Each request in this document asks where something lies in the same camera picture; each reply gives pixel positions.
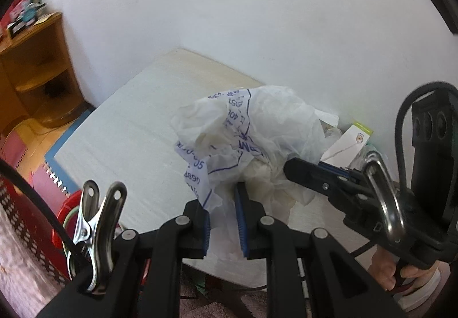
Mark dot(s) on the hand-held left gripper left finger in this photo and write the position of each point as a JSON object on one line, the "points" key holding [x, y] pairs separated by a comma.
{"points": [[206, 235]]}

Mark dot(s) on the metal spring clip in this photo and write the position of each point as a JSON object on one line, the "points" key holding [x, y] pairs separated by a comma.
{"points": [[103, 217], [393, 207]]}

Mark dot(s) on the items on shelf top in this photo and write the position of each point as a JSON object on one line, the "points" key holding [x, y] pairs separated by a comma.
{"points": [[16, 29]]}

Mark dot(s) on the white plastic bag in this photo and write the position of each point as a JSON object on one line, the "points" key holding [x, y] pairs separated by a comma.
{"points": [[272, 114]]}

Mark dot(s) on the person's right hand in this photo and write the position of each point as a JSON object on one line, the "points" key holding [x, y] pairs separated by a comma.
{"points": [[384, 271]]}

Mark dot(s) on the person's pink fleece clothing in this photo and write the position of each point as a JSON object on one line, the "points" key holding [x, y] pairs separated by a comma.
{"points": [[222, 303]]}

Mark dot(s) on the white box food pictures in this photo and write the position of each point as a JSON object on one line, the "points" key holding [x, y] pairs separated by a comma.
{"points": [[343, 149]]}

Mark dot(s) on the red cardboard box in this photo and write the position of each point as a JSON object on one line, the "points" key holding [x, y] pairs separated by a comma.
{"points": [[18, 10]]}

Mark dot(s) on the blue foam mat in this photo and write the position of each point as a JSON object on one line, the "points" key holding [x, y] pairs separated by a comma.
{"points": [[60, 146]]}

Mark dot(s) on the light wooden table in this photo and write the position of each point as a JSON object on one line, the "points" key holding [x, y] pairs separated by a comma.
{"points": [[125, 131]]}

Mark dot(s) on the wooden corner shelf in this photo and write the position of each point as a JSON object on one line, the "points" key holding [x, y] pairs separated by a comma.
{"points": [[35, 53]]}

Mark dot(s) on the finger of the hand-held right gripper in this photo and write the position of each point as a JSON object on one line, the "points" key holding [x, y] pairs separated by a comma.
{"points": [[340, 171], [307, 173]]}

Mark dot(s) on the red bin with green rim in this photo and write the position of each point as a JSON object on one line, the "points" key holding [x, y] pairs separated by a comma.
{"points": [[60, 228]]}

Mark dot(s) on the white ribbed wristband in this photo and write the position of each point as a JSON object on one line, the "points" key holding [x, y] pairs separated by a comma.
{"points": [[425, 289]]}

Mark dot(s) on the polka dot bed sheet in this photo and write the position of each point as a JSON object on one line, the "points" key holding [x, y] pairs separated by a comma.
{"points": [[21, 217]]}

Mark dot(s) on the pink foam mat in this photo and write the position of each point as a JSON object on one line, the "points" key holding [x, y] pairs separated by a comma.
{"points": [[50, 183], [14, 146]]}

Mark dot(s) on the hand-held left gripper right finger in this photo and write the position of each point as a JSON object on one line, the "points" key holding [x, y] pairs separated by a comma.
{"points": [[241, 225]]}

